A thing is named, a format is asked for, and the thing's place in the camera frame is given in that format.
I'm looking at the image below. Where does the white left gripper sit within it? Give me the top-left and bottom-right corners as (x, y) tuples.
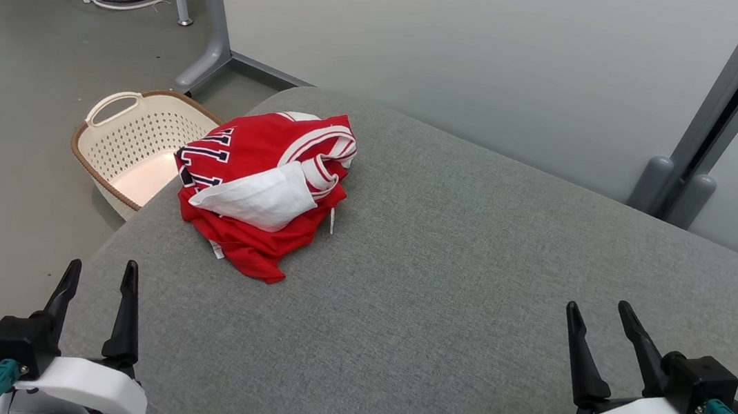
(8, 248), (164, 414)

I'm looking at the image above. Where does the red basketball jersey white trim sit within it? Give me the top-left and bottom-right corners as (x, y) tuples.
(167, 97), (361, 241)

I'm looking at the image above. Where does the cream laundry basket brown rim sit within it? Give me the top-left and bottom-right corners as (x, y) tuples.
(63, 80), (229, 232)

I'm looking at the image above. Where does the grey partition leg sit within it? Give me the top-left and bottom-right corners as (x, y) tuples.
(172, 0), (327, 110)

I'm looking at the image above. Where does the grey slotted partition post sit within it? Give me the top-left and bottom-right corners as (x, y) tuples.
(623, 0), (738, 237)

